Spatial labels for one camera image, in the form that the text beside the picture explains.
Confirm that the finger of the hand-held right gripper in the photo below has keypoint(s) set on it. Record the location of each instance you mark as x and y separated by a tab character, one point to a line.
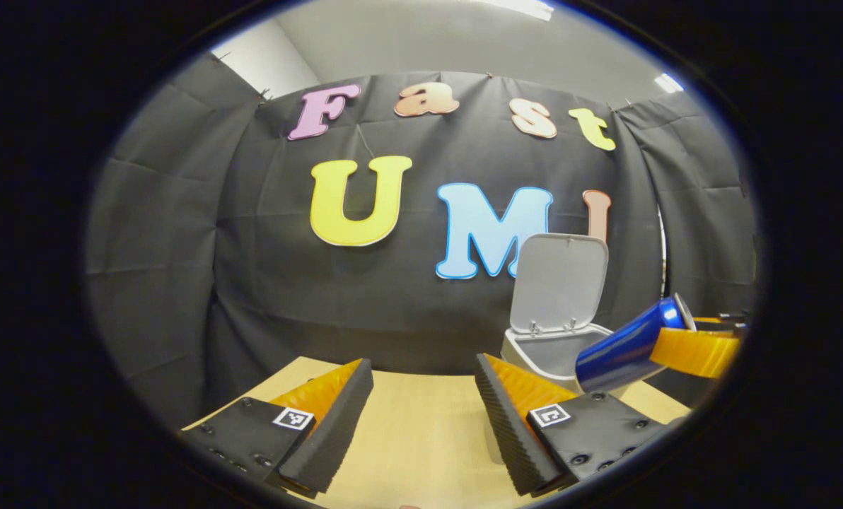
697	352
725	324

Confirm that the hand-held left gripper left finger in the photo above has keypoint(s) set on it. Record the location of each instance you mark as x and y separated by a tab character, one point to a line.
336	431

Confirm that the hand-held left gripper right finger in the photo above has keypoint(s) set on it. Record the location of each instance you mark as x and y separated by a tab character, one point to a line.
506	431

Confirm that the blue pop can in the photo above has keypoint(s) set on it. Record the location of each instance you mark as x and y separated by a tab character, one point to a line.
619	353

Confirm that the white desktop garbage bin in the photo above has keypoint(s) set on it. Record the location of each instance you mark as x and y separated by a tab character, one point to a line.
559	283

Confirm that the wooden desktop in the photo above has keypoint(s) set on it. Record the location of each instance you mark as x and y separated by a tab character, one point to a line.
421	438

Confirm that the black backdrop cloth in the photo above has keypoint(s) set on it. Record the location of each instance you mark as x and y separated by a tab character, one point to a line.
287	283

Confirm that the small ceiling light panel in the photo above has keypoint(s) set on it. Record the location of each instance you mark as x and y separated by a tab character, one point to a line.
669	83

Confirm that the large ceiling light panel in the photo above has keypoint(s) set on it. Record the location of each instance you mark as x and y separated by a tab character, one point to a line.
520	7

